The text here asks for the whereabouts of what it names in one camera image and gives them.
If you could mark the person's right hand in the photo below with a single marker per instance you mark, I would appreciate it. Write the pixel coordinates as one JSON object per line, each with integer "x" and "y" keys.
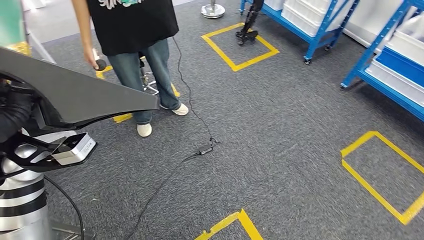
{"x": 91, "y": 59}

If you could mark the black round handheld device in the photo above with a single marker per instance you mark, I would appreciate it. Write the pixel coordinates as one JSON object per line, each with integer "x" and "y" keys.
{"x": 101, "y": 65}

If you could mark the black plastic bracket plate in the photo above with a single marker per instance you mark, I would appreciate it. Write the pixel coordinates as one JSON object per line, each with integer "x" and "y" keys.
{"x": 82, "y": 96}

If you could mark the person's right forearm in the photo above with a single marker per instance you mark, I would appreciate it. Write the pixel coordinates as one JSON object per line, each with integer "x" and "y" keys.
{"x": 82, "y": 30}

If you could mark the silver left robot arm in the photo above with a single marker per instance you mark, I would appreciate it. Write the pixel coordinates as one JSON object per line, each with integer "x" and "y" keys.
{"x": 20, "y": 212}

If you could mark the blue metal shelf rack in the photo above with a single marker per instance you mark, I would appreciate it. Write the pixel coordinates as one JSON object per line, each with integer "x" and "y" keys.
{"x": 318, "y": 39}
{"x": 369, "y": 53}

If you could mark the person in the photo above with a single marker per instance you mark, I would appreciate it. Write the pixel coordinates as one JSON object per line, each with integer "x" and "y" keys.
{"x": 132, "y": 26}

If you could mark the chrome stool base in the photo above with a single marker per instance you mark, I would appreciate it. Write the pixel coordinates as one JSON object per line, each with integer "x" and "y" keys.
{"x": 149, "y": 86}

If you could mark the yellow floor tape square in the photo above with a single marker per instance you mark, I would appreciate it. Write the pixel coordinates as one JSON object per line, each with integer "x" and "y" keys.
{"x": 122, "y": 117}
{"x": 236, "y": 68}
{"x": 245, "y": 222}
{"x": 404, "y": 218}

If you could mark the yellow tape patch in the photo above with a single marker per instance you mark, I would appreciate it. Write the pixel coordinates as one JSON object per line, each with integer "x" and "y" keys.
{"x": 20, "y": 48}

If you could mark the chrome stanchion base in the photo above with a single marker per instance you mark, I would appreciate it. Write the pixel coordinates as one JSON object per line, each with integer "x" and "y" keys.
{"x": 213, "y": 11}

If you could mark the black power adapter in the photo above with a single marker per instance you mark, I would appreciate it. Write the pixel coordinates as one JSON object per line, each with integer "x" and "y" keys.
{"x": 205, "y": 149}

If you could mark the black wheeled stand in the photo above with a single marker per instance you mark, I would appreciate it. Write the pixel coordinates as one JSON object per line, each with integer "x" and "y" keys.
{"x": 248, "y": 23}

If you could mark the blue plastic crate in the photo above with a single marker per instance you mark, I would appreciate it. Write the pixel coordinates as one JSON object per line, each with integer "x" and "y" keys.
{"x": 404, "y": 68}

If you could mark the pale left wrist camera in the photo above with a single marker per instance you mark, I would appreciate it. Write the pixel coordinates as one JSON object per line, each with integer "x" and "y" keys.
{"x": 76, "y": 152}

